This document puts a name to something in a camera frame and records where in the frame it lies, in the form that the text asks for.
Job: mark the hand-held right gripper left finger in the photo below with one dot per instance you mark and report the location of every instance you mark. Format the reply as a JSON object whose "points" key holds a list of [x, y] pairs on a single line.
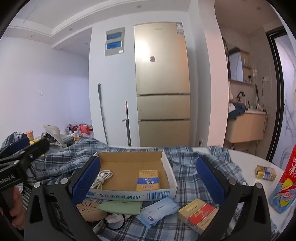
{"points": [[85, 179]]}

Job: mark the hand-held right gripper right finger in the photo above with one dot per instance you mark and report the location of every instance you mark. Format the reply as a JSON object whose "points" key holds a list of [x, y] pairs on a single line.
{"points": [[211, 182]]}

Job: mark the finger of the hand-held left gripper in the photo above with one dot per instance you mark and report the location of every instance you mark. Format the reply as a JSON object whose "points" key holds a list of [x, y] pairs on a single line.
{"points": [[38, 147], [17, 144]]}

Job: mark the beige round disc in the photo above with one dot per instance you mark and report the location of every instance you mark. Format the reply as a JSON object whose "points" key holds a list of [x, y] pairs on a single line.
{"points": [[89, 209]]}

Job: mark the red and gold box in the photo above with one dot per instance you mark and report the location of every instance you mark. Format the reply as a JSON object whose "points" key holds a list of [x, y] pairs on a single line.
{"points": [[196, 214]]}

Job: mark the shallow cardboard box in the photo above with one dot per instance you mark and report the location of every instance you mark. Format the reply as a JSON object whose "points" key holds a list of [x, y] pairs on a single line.
{"points": [[129, 165]]}

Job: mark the green pad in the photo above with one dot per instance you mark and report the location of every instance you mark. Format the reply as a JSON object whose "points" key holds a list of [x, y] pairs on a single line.
{"points": [[122, 207]]}

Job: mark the blue tissue pack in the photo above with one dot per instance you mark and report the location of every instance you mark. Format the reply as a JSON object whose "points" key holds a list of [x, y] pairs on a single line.
{"points": [[158, 210]]}

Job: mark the person's left hand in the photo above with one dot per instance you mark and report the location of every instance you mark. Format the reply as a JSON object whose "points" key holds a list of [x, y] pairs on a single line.
{"points": [[18, 208]]}

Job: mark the orange cup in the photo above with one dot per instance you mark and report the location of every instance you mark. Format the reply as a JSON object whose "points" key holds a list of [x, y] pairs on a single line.
{"points": [[29, 135]]}

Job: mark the crumpled white bag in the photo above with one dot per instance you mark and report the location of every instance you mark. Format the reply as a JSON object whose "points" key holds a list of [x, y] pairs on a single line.
{"points": [[54, 133]]}

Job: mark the blue plaid shirt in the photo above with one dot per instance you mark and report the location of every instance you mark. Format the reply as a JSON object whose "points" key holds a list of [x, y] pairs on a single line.
{"points": [[185, 166]]}

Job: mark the pile of plastic bags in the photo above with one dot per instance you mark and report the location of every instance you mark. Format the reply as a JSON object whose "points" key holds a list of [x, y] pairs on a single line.
{"points": [[79, 128]]}

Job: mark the crumpled yellow pack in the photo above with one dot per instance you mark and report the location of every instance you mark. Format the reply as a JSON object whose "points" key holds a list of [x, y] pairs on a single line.
{"points": [[266, 172]]}

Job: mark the yellow and blue pack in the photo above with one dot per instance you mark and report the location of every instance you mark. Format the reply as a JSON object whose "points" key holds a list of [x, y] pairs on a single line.
{"points": [[148, 180]]}

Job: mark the beige vanity cabinet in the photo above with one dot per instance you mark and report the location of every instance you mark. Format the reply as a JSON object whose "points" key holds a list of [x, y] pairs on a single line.
{"points": [[245, 126]]}

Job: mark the red drink bottle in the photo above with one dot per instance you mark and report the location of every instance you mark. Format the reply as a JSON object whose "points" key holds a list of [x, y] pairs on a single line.
{"points": [[285, 185]]}

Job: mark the blue clothes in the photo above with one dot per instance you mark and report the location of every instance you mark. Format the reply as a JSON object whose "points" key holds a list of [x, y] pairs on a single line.
{"points": [[237, 110]]}

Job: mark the black faucet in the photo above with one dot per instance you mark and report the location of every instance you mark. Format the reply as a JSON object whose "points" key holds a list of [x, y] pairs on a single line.
{"points": [[241, 95]]}

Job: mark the gold refrigerator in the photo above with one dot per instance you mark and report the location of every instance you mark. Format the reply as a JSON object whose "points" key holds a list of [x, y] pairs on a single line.
{"points": [[161, 81]]}

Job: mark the bathroom mirror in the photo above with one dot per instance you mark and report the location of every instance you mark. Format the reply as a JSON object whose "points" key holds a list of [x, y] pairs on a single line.
{"points": [[235, 67]]}

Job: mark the printed glass door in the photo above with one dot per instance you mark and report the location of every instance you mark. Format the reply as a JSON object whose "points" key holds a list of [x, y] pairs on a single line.
{"points": [[289, 92]]}

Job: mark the wooden bathroom shelf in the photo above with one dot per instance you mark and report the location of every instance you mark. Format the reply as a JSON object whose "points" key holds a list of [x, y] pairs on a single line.
{"points": [[247, 67]]}

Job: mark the fridge magnet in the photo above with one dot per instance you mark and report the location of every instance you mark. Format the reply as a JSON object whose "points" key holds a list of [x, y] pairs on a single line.
{"points": [[152, 59]]}

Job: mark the fridge label sticker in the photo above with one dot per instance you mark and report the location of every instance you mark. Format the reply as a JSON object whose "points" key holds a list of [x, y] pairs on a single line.
{"points": [[179, 28]]}

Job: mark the black door frame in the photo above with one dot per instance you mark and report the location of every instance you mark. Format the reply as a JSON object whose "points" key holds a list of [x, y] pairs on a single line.
{"points": [[278, 104]]}

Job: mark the grey wall panel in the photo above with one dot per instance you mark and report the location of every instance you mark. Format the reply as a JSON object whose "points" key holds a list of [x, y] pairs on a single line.
{"points": [[114, 41]]}

